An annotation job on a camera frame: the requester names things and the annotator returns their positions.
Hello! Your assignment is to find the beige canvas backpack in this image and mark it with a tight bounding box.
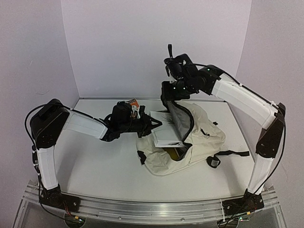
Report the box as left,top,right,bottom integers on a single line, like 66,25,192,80
136,101,250,176

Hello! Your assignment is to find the aluminium table edge rail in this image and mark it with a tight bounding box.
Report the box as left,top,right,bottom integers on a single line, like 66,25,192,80
79,96,225,102

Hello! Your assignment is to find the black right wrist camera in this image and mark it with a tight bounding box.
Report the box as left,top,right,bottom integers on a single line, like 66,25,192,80
164,44,193,80

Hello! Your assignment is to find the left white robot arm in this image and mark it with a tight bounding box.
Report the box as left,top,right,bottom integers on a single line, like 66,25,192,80
24,99,162,207

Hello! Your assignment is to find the orange comic book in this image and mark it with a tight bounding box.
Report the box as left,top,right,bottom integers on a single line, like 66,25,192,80
127,98,140,119

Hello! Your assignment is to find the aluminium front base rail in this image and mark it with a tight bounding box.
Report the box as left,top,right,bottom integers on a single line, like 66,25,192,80
13,182,286,228

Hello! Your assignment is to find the white palm leaf book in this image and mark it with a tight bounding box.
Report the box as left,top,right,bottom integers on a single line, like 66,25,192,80
150,111,184,148

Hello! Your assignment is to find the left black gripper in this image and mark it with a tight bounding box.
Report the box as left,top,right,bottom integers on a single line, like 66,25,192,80
119,112,162,138

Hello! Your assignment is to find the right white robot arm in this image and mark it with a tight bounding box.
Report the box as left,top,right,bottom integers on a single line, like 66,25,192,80
161,65,286,195

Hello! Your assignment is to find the yellow plastic folder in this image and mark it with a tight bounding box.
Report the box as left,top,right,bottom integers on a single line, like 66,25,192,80
164,147,180,161

